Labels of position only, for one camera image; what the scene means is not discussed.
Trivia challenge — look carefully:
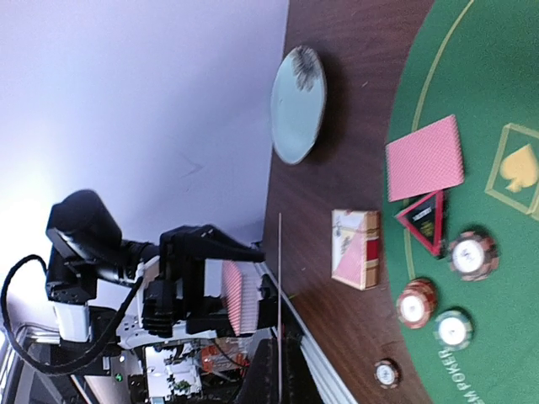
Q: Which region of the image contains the light blue flower plate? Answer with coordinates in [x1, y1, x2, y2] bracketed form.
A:
[269, 45, 327, 165]

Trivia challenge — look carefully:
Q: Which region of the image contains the metal front rail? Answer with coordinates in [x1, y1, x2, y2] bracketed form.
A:
[252, 239, 359, 404]

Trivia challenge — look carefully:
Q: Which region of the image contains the green chip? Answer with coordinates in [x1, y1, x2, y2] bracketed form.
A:
[434, 309, 474, 351]

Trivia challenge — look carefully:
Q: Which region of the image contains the orange chip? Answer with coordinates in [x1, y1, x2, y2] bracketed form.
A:
[396, 278, 438, 329]

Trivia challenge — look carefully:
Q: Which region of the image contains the red-backed playing card deck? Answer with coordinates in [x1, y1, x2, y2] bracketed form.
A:
[221, 261, 260, 337]

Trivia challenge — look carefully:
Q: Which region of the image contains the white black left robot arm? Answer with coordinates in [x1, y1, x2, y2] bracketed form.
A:
[46, 189, 265, 338]

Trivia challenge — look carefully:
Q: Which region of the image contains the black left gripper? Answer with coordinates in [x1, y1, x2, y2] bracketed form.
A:
[141, 225, 279, 339]

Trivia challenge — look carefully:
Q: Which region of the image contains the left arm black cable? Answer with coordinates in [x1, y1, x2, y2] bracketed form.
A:
[0, 254, 140, 375]

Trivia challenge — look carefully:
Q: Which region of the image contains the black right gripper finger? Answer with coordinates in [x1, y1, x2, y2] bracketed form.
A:
[239, 339, 294, 404]

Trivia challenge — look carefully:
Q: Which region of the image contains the round green poker mat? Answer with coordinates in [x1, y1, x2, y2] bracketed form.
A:
[383, 1, 538, 403]

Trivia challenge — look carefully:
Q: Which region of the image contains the red black chip stack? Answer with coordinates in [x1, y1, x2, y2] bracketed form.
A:
[374, 359, 401, 389]

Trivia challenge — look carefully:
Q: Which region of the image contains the black red triangular dealer marker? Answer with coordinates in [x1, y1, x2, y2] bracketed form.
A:
[395, 190, 446, 259]

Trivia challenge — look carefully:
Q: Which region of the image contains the gold playing card box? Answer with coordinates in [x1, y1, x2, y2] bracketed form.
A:
[331, 210, 381, 290]

